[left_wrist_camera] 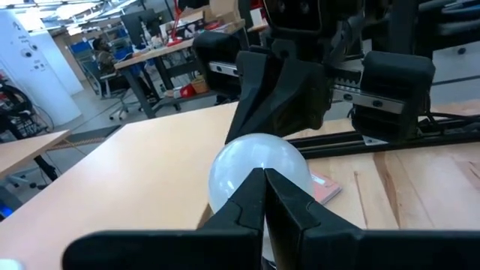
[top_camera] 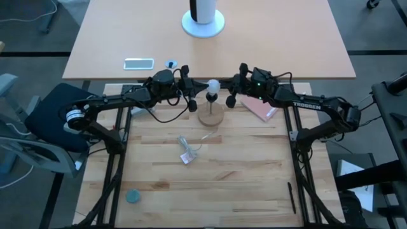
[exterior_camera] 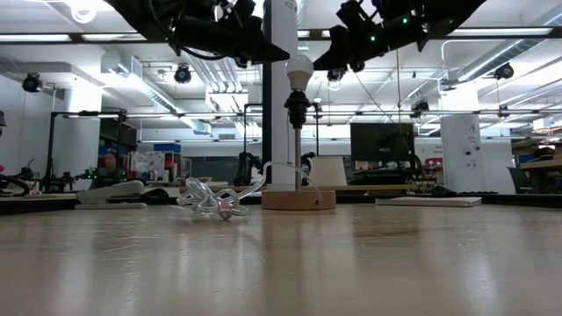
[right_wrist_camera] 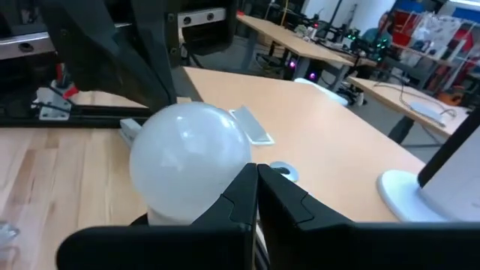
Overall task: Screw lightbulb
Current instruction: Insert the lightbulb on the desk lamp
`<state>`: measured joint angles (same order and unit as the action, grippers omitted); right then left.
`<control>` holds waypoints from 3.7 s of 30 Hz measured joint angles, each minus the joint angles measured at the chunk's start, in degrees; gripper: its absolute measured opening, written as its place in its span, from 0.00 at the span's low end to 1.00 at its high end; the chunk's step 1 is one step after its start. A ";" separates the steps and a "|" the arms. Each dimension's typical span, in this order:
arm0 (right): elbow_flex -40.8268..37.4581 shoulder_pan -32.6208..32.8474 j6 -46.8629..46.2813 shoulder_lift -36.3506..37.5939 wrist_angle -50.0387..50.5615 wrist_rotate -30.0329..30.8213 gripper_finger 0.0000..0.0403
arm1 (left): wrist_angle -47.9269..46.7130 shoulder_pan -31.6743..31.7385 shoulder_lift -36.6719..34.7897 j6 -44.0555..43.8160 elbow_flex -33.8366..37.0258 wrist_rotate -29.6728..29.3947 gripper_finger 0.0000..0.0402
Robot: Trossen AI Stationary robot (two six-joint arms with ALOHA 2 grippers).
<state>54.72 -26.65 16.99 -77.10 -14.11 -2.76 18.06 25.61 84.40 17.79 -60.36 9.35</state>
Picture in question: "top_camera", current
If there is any dark blue office chair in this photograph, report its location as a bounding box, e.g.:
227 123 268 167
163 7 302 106
0 73 100 179

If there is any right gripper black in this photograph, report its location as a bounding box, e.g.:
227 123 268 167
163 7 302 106
219 62 256 109

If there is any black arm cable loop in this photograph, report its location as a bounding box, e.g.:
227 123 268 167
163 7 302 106
125 94 191 125

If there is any white smartphone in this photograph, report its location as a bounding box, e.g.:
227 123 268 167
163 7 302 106
123 57 156 71

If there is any black pen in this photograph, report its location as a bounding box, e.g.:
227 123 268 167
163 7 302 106
287 181 298 215

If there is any black aluminium rig frame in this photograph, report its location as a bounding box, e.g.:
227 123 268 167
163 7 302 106
72 81 347 229

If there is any black equipment stand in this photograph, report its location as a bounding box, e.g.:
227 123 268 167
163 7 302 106
333 72 407 229

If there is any teal round disc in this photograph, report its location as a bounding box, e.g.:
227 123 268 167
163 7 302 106
125 188 142 205

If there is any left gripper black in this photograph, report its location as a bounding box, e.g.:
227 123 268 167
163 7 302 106
174 64 209 113

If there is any white cylindrical device round base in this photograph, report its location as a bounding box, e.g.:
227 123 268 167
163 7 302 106
181 0 226 39

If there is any clear lamp cord bundle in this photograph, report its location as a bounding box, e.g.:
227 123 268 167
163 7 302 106
176 131 217 166

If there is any orange wooden desk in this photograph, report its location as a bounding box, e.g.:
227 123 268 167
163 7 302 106
62 0 357 81

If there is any lamp stand with wooden base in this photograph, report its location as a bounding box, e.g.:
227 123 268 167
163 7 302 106
197 91 225 127

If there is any white paper sheet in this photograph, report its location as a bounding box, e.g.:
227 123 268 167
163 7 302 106
336 158 376 213

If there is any pink notebook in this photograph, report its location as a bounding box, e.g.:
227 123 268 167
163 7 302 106
239 95 279 123

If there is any white globe light bulb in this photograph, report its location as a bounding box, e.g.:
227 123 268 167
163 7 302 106
206 79 221 94

